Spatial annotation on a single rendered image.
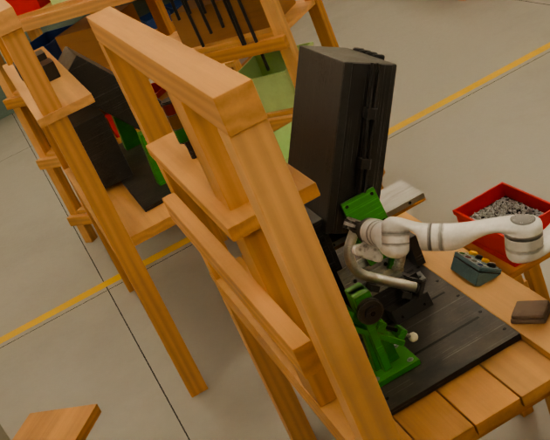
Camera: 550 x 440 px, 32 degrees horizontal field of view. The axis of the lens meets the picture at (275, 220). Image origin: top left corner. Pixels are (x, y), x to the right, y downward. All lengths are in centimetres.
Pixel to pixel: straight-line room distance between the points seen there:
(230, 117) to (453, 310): 118
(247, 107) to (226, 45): 348
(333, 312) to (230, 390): 248
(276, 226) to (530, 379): 87
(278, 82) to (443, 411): 316
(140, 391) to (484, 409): 271
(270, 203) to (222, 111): 23
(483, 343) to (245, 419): 189
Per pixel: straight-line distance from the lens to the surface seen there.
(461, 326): 280
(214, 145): 235
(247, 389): 456
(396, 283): 279
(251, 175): 198
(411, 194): 307
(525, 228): 235
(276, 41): 519
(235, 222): 234
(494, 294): 288
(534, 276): 358
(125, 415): 484
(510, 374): 261
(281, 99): 544
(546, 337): 267
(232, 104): 193
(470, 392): 259
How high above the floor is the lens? 248
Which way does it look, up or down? 25 degrees down
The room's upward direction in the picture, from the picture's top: 24 degrees counter-clockwise
